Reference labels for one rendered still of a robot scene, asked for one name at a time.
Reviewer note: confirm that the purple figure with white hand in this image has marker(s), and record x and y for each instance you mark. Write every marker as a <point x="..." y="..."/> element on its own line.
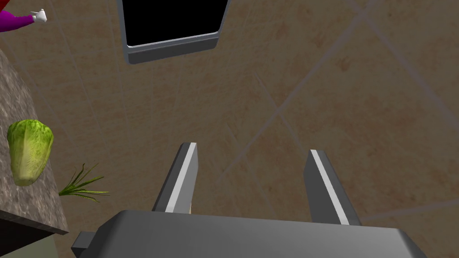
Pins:
<point x="21" y="18"/>

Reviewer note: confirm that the green herb sprig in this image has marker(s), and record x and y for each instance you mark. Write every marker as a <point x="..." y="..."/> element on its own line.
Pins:
<point x="80" y="186"/>

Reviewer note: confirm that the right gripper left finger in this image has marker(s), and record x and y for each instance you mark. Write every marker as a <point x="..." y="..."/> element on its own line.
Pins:
<point x="178" y="182"/>

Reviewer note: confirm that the grey framed black window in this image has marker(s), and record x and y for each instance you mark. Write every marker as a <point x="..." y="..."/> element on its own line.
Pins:
<point x="172" y="27"/>

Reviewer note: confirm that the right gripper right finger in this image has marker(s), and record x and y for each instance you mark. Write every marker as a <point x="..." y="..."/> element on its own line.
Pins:
<point x="328" y="190"/>

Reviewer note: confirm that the green lettuce head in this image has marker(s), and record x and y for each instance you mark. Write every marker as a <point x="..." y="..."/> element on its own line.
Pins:
<point x="28" y="152"/>

